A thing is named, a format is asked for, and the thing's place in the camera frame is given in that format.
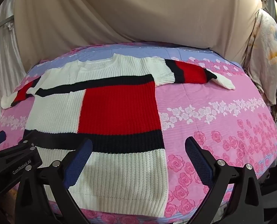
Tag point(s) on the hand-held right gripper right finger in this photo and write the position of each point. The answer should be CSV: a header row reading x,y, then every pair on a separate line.
x,y
199,163

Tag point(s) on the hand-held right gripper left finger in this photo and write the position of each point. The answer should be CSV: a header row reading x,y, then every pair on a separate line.
x,y
79,164

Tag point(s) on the white red black knit sweater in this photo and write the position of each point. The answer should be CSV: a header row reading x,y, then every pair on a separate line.
x,y
117,107

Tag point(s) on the pink floral bed sheet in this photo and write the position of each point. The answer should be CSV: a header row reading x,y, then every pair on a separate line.
x,y
211,98

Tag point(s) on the white curtain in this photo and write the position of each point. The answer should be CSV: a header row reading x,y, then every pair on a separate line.
x,y
3,51

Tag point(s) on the pale patterned hanging blanket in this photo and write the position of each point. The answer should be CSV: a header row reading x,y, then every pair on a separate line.
x,y
262,51

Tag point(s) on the beige backdrop cloth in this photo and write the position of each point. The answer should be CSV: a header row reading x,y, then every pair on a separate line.
x,y
140,11

